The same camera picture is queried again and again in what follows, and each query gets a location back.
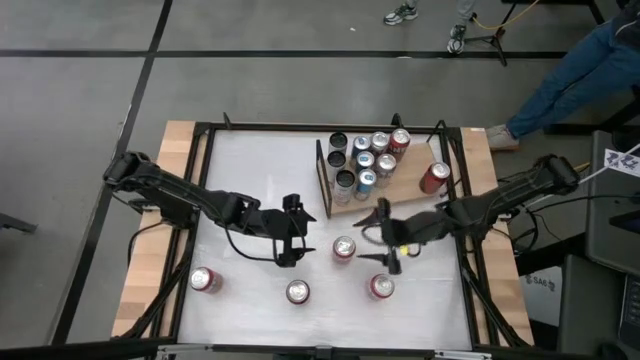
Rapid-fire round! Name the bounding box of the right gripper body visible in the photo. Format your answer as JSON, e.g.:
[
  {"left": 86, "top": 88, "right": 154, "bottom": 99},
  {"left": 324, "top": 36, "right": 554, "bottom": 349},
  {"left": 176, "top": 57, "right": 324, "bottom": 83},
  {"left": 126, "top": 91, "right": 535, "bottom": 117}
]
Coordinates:
[{"left": 381, "top": 209, "right": 452, "bottom": 247}]

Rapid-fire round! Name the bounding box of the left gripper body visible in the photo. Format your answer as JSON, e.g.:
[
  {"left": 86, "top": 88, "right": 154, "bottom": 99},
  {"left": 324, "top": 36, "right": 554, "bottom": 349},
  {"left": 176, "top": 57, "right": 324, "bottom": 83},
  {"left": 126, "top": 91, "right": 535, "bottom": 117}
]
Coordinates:
[{"left": 258, "top": 207, "right": 305, "bottom": 257}]

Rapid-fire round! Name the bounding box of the red Fanta can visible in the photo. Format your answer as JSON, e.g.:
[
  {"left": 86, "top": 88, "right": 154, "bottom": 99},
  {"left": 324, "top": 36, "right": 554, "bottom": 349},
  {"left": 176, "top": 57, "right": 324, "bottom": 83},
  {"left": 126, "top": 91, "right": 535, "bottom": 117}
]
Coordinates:
[
  {"left": 332, "top": 235, "right": 357, "bottom": 265},
  {"left": 368, "top": 272, "right": 396, "bottom": 301},
  {"left": 387, "top": 127, "right": 412, "bottom": 161}
]

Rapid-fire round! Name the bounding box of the light blue Red Bull can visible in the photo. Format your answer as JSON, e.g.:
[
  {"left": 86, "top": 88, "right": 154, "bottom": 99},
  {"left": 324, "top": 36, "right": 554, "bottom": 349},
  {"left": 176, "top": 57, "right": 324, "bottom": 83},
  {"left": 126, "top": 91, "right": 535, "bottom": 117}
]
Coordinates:
[{"left": 353, "top": 168, "right": 378, "bottom": 202}]

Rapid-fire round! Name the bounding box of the red black Coca-Cola can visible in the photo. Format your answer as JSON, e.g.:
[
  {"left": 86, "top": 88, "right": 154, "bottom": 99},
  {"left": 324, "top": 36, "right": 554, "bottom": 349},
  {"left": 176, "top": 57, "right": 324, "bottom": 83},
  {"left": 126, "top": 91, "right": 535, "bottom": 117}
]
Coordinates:
[{"left": 285, "top": 278, "right": 312, "bottom": 306}]

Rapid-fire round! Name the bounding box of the silver Diet Coke can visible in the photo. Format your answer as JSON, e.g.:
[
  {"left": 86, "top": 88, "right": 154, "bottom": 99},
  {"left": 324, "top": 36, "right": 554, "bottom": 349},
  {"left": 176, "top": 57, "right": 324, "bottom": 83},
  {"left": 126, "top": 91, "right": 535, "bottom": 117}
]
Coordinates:
[
  {"left": 373, "top": 152, "right": 398, "bottom": 189},
  {"left": 369, "top": 131, "right": 391, "bottom": 159}
]

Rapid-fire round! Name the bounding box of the red soda can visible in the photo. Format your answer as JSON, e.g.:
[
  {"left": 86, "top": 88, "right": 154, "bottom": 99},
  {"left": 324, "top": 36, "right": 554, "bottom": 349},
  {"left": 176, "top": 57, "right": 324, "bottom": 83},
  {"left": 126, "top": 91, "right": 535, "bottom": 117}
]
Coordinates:
[
  {"left": 418, "top": 161, "right": 452, "bottom": 195},
  {"left": 188, "top": 266, "right": 225, "bottom": 295}
]

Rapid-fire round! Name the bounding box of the blue silver Red Bull can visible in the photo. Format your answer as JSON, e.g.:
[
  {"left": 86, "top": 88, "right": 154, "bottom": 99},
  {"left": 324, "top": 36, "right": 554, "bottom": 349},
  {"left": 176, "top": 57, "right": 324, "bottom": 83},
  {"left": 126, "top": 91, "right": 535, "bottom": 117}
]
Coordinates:
[{"left": 354, "top": 150, "right": 376, "bottom": 174}]

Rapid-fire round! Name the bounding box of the teal Red Bull can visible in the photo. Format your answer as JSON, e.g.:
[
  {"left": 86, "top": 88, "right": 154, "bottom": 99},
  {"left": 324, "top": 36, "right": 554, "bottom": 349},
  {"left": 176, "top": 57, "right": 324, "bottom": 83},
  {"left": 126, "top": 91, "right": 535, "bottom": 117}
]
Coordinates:
[{"left": 349, "top": 135, "right": 372, "bottom": 161}]

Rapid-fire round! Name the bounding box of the silver aluminium bar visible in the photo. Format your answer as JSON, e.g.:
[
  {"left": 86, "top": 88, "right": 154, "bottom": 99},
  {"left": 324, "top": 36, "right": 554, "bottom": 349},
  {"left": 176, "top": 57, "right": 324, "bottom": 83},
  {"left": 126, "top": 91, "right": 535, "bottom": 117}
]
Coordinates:
[
  {"left": 155, "top": 343, "right": 214, "bottom": 359},
  {"left": 433, "top": 349, "right": 494, "bottom": 360}
]

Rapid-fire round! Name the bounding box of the white cardboard box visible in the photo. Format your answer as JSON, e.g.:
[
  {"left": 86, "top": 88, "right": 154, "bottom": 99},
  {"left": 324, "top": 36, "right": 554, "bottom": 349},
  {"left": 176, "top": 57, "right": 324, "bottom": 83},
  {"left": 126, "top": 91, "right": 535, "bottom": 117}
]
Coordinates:
[{"left": 519, "top": 266, "right": 565, "bottom": 329}]

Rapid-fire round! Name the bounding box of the dark grey cabinet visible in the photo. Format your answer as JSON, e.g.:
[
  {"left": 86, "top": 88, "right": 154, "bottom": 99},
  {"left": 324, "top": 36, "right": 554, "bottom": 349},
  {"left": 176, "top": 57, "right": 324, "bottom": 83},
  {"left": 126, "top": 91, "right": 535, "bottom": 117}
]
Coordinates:
[{"left": 557, "top": 253, "right": 629, "bottom": 357}]

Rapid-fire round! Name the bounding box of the person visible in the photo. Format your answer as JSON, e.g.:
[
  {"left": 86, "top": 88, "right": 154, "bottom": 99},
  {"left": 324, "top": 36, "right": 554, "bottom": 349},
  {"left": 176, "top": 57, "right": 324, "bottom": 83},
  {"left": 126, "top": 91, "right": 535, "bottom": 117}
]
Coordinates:
[
  {"left": 383, "top": 0, "right": 476, "bottom": 55},
  {"left": 485, "top": 0, "right": 640, "bottom": 151}
]

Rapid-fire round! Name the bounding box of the black tripod stand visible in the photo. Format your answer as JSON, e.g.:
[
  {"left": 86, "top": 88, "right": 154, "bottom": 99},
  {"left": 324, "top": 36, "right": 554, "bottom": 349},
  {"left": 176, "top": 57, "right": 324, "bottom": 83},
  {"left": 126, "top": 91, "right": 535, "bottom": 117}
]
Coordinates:
[{"left": 459, "top": 0, "right": 519, "bottom": 67}]

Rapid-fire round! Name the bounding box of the white marker paper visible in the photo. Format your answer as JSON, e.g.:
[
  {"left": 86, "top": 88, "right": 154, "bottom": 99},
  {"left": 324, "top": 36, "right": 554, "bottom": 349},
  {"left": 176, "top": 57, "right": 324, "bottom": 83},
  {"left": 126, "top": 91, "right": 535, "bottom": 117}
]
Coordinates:
[{"left": 603, "top": 148, "right": 640, "bottom": 179}]

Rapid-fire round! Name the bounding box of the black stand foot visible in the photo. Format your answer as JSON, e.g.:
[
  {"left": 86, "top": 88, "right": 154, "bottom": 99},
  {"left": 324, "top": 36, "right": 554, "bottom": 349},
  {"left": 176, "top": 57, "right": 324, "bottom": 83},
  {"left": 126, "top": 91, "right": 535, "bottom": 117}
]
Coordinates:
[{"left": 0, "top": 212, "right": 39, "bottom": 235}]

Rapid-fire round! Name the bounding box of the wooden shelf with black frame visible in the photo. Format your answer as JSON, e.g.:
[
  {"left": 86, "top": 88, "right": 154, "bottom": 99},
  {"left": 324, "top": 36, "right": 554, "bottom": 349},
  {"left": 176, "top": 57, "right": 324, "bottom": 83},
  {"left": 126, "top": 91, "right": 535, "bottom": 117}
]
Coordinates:
[{"left": 314, "top": 138, "right": 446, "bottom": 220}]

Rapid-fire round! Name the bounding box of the black metal table frame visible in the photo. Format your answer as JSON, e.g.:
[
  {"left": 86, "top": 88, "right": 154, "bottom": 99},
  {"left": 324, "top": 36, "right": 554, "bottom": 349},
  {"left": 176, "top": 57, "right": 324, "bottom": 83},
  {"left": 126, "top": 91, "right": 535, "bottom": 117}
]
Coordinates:
[{"left": 112, "top": 112, "right": 534, "bottom": 351}]

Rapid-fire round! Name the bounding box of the white cable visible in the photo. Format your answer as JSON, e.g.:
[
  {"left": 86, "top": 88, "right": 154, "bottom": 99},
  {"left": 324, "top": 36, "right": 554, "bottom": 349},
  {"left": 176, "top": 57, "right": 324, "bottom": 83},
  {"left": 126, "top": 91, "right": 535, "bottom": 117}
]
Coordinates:
[{"left": 524, "top": 142, "right": 640, "bottom": 211}]

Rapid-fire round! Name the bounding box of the yellow cable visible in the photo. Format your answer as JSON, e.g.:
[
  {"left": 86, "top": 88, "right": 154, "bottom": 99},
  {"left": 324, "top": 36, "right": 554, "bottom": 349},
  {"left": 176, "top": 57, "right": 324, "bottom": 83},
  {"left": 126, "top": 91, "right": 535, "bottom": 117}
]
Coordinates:
[{"left": 472, "top": 0, "right": 542, "bottom": 30}]

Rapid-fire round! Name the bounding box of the black camera rig crossbar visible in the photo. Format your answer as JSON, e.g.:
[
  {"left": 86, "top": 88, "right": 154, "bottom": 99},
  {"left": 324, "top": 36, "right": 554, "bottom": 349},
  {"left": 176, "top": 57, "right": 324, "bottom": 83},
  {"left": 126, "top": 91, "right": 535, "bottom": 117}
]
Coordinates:
[{"left": 0, "top": 338, "right": 640, "bottom": 360}]

